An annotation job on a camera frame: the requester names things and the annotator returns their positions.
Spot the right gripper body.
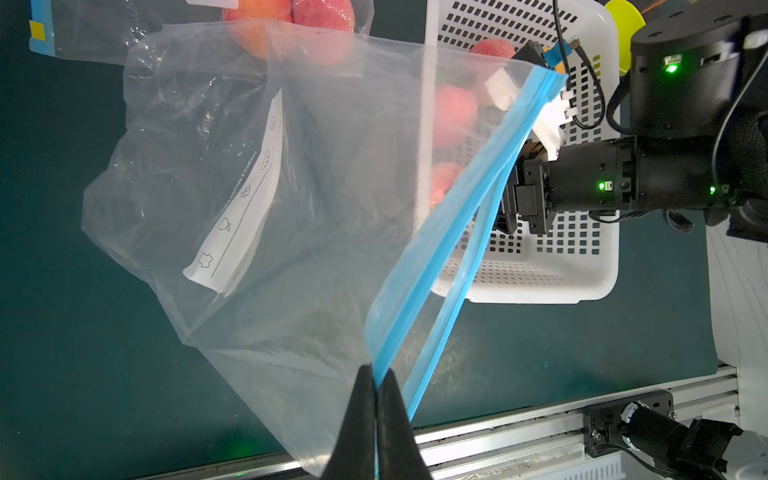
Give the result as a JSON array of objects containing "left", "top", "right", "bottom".
[{"left": 495, "top": 137, "right": 639, "bottom": 235}]

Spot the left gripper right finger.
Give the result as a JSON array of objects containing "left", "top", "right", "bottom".
[{"left": 376, "top": 370, "right": 432, "bottom": 480}]

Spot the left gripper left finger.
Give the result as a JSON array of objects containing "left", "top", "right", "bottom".
[{"left": 321, "top": 365, "right": 376, "bottom": 480}]

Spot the white plastic perforated basket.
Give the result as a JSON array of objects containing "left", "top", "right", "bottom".
[{"left": 425, "top": 1, "right": 620, "bottom": 304}]

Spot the clear zip-top bag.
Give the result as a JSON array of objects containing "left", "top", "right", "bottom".
[
  {"left": 80, "top": 19, "right": 570, "bottom": 478},
  {"left": 29, "top": 1, "right": 374, "bottom": 64}
]

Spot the orange red peach front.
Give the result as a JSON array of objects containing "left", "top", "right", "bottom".
[{"left": 222, "top": 0, "right": 293, "bottom": 60}]

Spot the pink peach back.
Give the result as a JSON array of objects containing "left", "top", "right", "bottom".
[{"left": 468, "top": 38, "right": 516, "bottom": 83}]

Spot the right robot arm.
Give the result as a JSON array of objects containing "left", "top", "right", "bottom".
[{"left": 500, "top": 1, "right": 767, "bottom": 431}]

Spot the green plastic bowl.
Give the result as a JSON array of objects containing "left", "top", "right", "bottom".
[{"left": 605, "top": 0, "right": 646, "bottom": 76}]

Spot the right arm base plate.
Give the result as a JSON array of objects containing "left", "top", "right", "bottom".
[{"left": 583, "top": 389, "right": 745, "bottom": 480}]

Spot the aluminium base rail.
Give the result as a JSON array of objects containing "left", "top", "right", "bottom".
[{"left": 137, "top": 365, "right": 742, "bottom": 480}]

